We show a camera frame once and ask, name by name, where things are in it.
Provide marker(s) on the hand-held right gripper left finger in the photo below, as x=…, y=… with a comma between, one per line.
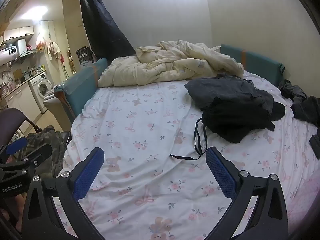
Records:
x=88, y=173

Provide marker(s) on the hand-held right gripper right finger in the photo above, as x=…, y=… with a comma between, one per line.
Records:
x=220, y=173

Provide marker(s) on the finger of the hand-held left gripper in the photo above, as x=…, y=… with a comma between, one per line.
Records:
x=16, y=146
x=41, y=153

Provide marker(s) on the black pants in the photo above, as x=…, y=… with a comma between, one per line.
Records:
x=232, y=125

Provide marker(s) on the camouflage garment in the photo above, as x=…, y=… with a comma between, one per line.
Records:
x=50, y=137

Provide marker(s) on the dark folding chair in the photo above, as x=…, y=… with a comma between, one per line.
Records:
x=10, y=120

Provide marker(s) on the white kitchen counter cabinet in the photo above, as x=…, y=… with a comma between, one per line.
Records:
x=20, y=98

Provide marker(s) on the white washing machine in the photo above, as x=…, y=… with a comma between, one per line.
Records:
x=41, y=87

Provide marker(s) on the floral bed sheet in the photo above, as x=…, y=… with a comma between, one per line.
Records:
x=140, y=120

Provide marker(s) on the row of kitchen counter bottles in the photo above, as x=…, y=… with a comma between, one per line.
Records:
x=32, y=70

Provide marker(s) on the teal padded bed surround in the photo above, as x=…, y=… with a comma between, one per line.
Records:
x=80, y=85
x=252, y=60

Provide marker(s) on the dark grey garment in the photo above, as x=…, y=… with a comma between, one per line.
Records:
x=225, y=87

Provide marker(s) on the white water heater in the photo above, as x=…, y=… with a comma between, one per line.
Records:
x=7, y=55

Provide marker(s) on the range hood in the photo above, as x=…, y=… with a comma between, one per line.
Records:
x=27, y=53

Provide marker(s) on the small storage rack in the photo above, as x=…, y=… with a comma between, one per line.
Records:
x=71, y=62

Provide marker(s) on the small black cloth item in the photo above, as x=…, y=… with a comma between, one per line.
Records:
x=315, y=142

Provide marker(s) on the hanging towels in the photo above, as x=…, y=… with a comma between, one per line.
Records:
x=53, y=48

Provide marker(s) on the hanging plastic bag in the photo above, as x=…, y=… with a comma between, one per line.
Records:
x=41, y=43

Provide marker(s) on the black printed paper bag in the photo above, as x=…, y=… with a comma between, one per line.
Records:
x=83, y=55

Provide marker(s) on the crumpled black garment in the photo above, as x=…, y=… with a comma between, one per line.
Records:
x=307, y=111

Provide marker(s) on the crumpled grey garment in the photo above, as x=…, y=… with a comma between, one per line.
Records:
x=292, y=90

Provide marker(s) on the white upper kitchen cabinets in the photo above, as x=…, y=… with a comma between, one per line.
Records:
x=20, y=32

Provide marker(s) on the white tall cabinet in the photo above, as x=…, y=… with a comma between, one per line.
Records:
x=46, y=31

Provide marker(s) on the cream duvet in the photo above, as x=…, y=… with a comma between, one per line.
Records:
x=150, y=67

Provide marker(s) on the navy hanging curtain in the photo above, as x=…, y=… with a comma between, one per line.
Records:
x=100, y=30

